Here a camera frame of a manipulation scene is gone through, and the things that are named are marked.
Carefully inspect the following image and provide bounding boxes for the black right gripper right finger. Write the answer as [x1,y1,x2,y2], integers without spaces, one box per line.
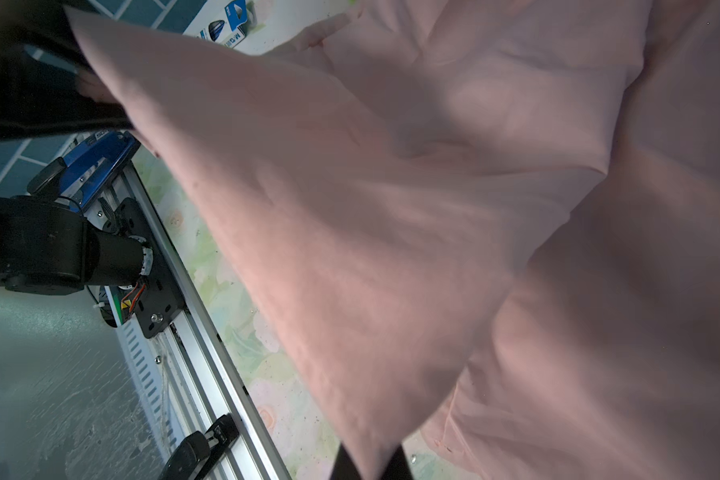
[382,445,413,480]

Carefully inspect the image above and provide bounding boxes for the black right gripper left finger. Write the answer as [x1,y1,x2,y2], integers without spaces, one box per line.
[329,444,360,480]

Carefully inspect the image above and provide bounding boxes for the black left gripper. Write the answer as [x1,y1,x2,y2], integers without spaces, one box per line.
[0,1,132,141]

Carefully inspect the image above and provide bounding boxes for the pink shorts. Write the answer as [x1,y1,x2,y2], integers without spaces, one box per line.
[68,1,720,479]

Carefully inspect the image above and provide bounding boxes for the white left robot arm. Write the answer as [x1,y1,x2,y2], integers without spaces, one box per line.
[0,1,153,295]

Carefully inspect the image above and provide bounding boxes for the blue white pen box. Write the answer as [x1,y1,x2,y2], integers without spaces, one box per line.
[184,0,253,48]

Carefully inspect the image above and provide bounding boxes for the black handle on rail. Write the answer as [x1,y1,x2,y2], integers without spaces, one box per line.
[158,414,239,480]

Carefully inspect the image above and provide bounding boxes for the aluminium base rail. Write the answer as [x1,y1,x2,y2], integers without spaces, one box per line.
[104,166,290,479]

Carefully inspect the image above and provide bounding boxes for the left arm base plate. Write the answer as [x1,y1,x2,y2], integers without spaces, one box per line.
[100,198,187,339]

